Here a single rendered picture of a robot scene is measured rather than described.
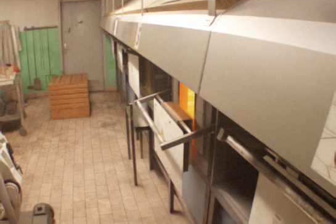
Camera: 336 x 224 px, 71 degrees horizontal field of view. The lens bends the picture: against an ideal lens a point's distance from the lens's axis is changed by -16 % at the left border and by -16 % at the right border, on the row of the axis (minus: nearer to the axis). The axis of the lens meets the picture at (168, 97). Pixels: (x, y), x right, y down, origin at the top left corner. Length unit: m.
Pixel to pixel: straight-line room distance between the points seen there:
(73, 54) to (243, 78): 5.87
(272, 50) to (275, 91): 0.06
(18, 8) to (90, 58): 2.06
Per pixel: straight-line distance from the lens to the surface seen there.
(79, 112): 4.82
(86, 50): 6.22
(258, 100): 0.43
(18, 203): 2.07
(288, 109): 0.38
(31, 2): 6.31
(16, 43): 6.32
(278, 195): 0.74
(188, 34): 0.73
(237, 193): 1.39
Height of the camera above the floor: 1.68
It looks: 17 degrees down
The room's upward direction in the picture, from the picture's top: straight up
